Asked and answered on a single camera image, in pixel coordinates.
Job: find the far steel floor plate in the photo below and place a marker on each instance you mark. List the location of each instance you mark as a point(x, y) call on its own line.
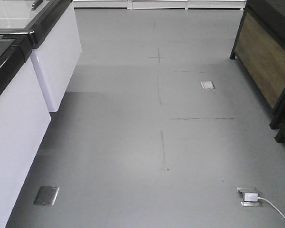
point(207, 85)

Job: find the white chest freezer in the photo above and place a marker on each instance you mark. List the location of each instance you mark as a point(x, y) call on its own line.
point(24, 119)
point(51, 28)

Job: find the far white chest freezer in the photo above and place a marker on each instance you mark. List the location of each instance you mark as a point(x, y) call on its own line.
point(51, 28)

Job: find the wooden black-framed produce stand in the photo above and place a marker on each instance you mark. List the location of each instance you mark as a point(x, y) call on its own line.
point(260, 47)

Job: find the white store shelving unit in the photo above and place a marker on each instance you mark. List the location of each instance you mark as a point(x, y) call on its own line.
point(161, 4)

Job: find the open steel floor socket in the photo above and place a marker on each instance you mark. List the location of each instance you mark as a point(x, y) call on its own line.
point(240, 190)

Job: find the white power adapter plug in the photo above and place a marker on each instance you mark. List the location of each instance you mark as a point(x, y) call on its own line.
point(250, 196)

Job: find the closed steel floor socket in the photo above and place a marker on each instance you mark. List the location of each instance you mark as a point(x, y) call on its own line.
point(46, 196)

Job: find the near white chest freezer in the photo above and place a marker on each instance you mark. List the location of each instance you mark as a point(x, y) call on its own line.
point(24, 119)

